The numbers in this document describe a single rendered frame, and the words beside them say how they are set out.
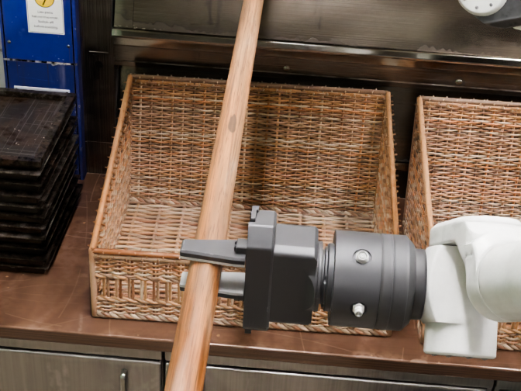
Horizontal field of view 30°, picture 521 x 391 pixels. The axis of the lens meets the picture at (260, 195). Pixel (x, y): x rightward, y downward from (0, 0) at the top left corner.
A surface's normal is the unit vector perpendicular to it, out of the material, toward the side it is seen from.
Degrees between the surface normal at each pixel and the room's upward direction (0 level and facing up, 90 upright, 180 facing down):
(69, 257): 0
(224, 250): 0
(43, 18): 90
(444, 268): 49
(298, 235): 0
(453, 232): 81
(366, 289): 66
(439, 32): 70
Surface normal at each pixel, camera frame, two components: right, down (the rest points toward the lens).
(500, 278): -0.98, -0.02
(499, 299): -0.85, 0.46
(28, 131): 0.05, -0.85
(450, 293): -0.02, -0.16
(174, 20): -0.04, 0.21
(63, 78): -0.07, 0.53
